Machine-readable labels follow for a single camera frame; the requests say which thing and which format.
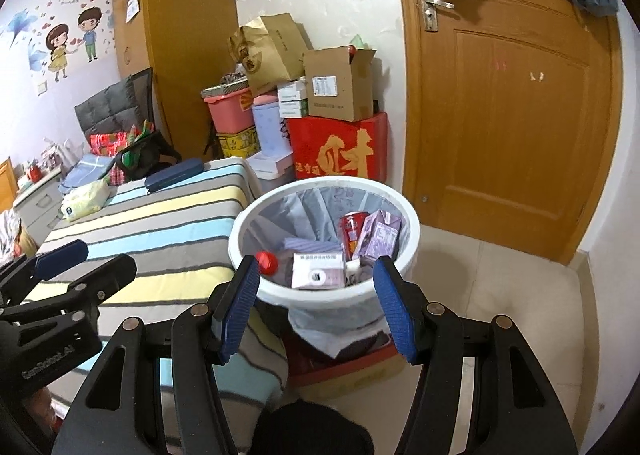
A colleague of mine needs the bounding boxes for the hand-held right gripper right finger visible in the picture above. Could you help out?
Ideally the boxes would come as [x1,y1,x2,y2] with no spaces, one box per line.
[374,255,576,455]

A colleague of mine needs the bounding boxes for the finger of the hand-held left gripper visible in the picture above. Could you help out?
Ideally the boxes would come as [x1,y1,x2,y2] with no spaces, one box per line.
[0,254,138,336]
[0,239,90,306]

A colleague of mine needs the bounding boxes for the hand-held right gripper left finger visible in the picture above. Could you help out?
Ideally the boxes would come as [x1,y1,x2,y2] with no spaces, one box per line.
[50,255,261,455]

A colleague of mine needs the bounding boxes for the clear plastic bottle red cap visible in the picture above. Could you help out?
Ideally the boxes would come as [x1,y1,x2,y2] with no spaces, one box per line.
[252,250,296,286]

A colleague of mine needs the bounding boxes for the purple drink carton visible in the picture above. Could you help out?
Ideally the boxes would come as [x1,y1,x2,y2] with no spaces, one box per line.
[352,209,403,262]

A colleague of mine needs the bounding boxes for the white drink carton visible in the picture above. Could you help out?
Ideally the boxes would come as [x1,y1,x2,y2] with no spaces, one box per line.
[291,252,347,290]

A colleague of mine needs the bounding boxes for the red drink can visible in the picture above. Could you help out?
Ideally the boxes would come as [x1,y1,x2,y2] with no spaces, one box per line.
[339,210,371,261]

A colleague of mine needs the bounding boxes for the white trash bin with liner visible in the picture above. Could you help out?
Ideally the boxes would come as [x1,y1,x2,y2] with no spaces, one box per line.
[240,185,408,361]

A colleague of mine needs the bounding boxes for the pink bedding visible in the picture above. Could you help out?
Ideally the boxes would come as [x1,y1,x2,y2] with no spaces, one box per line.
[0,210,38,266]

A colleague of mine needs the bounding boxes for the grey nightstand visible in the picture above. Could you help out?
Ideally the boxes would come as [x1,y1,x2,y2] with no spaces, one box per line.
[12,170,66,246]

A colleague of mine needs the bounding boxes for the pale green wipes pack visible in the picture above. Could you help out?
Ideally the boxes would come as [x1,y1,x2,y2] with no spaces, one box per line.
[60,178,111,222]

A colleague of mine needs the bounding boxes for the red cardboard box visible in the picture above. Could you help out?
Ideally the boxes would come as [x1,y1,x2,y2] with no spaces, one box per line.
[285,332,406,388]

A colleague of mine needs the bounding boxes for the striped blanket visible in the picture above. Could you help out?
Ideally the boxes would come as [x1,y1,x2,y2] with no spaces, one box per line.
[22,158,291,436]

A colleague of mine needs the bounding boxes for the wooden headboard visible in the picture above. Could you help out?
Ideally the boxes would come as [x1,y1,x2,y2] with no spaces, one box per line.
[0,158,16,213]

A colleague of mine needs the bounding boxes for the blue folded cloth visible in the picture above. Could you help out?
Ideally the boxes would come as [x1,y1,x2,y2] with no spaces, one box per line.
[60,154,118,193]

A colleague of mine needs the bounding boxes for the dark blue glasses case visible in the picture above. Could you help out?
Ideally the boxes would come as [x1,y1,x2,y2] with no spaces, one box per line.
[144,158,205,193]

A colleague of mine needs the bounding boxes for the red plaid bag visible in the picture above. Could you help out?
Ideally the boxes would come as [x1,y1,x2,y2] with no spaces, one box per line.
[89,120,151,186]

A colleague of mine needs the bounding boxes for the black handbag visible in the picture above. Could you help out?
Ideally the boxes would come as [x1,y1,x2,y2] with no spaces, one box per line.
[114,130,182,181]

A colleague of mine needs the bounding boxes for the dark cloth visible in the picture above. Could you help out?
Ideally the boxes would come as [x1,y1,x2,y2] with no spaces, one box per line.
[252,400,376,455]

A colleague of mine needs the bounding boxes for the white storage box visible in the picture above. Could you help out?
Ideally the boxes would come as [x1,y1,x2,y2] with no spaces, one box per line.
[247,151,296,181]

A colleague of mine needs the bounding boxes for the grey quilted chair cushion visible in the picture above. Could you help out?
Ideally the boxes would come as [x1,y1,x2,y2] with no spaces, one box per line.
[75,76,143,136]

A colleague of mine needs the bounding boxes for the yellow patterned box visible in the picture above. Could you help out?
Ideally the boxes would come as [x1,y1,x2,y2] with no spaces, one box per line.
[215,130,261,158]

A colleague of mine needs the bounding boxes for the red gift box gold print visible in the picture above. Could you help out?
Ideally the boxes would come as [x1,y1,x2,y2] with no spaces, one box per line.
[286,112,390,182]

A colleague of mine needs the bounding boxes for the black mesh chair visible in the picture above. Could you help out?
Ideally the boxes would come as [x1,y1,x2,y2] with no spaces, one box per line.
[130,68,153,136]

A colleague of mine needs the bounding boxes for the lilac round box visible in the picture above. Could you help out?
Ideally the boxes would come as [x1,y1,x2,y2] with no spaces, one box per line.
[251,98,291,156]

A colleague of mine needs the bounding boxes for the pink plastic storage bin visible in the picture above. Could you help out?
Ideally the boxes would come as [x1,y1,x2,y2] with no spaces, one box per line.
[201,85,256,136]

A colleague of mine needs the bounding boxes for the wooden door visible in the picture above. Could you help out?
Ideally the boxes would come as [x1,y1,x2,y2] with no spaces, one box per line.
[391,0,623,266]

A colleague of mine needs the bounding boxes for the patterned flat box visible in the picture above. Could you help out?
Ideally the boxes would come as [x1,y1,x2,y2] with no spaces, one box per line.
[200,76,249,98]

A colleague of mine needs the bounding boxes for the open brown cardboard box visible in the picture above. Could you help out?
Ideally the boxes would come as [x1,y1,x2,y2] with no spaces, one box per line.
[304,46,377,122]

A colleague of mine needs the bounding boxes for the wooden wardrobe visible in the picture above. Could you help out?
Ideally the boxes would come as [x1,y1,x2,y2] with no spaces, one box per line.
[112,0,238,161]

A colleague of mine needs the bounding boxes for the brown paper gift bag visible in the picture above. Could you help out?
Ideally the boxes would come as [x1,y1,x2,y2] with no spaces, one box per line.
[228,14,313,97]

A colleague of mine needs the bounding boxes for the cartoon couple wall sticker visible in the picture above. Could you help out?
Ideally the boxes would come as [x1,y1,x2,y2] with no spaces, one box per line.
[45,8,98,81]

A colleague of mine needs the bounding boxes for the blue flower wall stickers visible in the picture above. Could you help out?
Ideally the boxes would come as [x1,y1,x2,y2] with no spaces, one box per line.
[5,10,51,71]

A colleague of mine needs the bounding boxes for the silver door handle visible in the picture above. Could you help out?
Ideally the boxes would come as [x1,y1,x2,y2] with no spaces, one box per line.
[419,0,456,32]

